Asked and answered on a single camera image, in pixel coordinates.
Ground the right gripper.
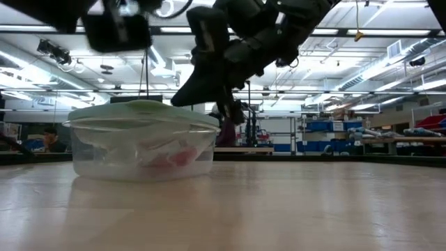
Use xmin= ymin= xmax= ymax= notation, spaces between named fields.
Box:
xmin=170 ymin=0 xmax=332 ymax=126

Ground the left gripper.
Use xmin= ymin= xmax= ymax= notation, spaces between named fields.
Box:
xmin=81 ymin=0 xmax=153 ymax=54

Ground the red elastic bandage roll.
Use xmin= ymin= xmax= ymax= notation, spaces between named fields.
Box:
xmin=146 ymin=146 xmax=199 ymax=169

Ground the mint green container lid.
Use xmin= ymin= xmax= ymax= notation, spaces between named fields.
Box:
xmin=66 ymin=99 xmax=221 ymax=129

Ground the clear plastic zipper bag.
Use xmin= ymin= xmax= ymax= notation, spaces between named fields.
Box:
xmin=75 ymin=127 xmax=213 ymax=172

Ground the clear plastic food container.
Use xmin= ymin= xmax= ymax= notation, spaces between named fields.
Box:
xmin=62 ymin=116 xmax=222 ymax=183

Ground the standing person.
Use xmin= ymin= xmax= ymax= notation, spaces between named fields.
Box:
xmin=208 ymin=111 xmax=238 ymax=148

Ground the seated person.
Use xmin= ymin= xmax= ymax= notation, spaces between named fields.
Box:
xmin=41 ymin=126 xmax=68 ymax=153

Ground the blue storage bin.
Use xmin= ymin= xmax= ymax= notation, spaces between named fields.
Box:
xmin=306 ymin=120 xmax=364 ymax=132
xmin=301 ymin=139 xmax=363 ymax=153

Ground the yellow hanging tag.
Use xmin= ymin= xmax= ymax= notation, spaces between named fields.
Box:
xmin=354 ymin=0 xmax=364 ymax=43

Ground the grey wrapped bundle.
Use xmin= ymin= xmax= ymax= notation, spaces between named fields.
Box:
xmin=347 ymin=127 xmax=401 ymax=139
xmin=403 ymin=127 xmax=444 ymax=138

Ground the long light bar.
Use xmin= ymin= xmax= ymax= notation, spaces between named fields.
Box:
xmin=0 ymin=23 xmax=446 ymax=38

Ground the white air vent grille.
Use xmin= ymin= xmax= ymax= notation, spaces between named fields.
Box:
xmin=387 ymin=40 xmax=403 ymax=60

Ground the wooden workbench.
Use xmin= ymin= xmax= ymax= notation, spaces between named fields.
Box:
xmin=362 ymin=136 xmax=446 ymax=156

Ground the red storage bin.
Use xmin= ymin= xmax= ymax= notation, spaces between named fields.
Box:
xmin=414 ymin=114 xmax=446 ymax=130

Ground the white hanging ring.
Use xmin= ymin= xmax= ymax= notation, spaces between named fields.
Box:
xmin=156 ymin=0 xmax=175 ymax=18

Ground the black hanging camera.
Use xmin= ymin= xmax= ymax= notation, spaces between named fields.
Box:
xmin=36 ymin=38 xmax=73 ymax=67
xmin=275 ymin=57 xmax=300 ymax=69

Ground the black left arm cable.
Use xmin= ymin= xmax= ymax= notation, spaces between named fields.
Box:
xmin=153 ymin=0 xmax=194 ymax=20

